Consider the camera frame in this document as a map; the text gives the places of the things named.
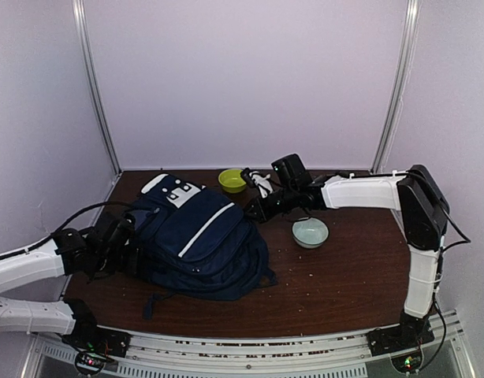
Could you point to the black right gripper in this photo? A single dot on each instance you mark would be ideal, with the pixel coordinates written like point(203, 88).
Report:
point(260, 205)

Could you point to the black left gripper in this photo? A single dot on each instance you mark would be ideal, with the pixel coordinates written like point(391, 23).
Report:
point(124, 235)

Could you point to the navy blue student backpack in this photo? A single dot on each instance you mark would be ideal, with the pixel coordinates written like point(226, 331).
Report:
point(197, 242)

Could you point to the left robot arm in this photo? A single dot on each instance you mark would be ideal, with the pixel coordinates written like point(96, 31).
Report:
point(64, 252)

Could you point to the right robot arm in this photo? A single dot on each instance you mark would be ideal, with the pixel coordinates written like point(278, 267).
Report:
point(413, 193)

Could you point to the lime green bowl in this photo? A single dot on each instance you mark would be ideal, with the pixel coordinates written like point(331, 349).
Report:
point(231, 181)

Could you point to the pale blue ceramic bowl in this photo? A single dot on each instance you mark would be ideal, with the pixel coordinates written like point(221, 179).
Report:
point(310, 233)

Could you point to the aluminium front rail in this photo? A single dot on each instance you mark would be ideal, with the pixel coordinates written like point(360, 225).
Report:
point(345, 354)

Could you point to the left aluminium corner post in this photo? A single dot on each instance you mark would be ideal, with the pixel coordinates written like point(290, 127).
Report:
point(93, 85)

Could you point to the aluminium corner post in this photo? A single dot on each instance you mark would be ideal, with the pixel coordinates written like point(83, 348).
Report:
point(407, 48)
point(93, 85)

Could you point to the right aluminium corner post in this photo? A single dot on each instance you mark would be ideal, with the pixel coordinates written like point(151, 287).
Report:
point(407, 48)

